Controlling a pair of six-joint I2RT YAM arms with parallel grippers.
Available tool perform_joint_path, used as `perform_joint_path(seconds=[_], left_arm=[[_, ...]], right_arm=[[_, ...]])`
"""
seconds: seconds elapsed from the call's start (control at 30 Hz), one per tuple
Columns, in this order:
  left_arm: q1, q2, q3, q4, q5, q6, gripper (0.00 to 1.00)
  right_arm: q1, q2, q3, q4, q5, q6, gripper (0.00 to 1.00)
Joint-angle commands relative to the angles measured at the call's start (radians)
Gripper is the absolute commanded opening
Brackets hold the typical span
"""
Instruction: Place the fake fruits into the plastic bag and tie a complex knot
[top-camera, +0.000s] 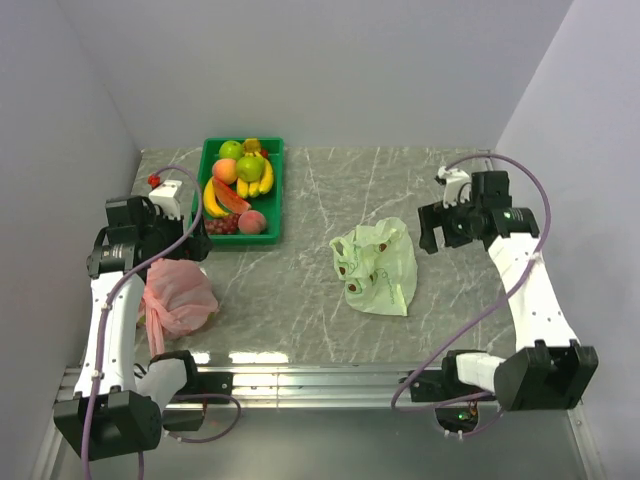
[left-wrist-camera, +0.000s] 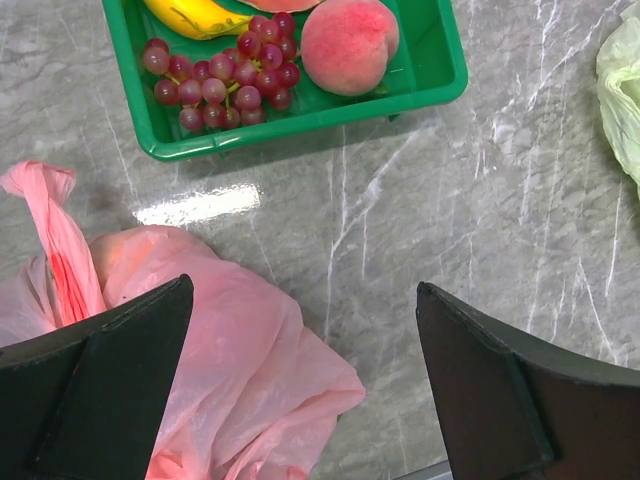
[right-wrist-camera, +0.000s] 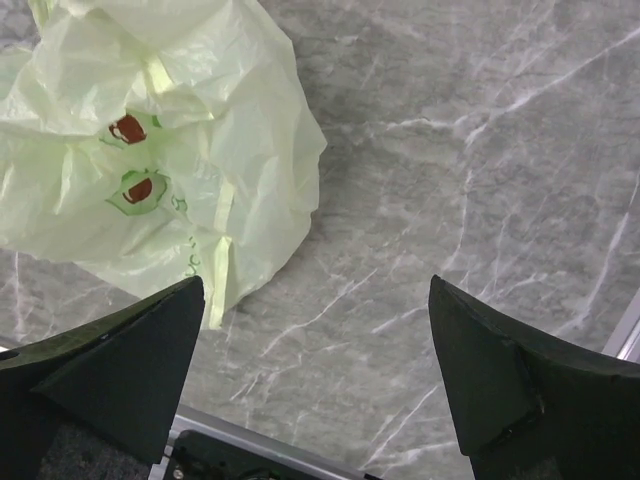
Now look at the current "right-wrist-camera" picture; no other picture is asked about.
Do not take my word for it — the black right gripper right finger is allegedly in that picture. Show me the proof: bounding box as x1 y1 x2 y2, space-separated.
429 276 639 479

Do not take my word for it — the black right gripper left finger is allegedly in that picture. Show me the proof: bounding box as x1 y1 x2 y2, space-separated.
1 276 205 479

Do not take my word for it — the light green plastic bag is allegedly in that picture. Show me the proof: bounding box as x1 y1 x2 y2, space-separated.
1 1 326 329

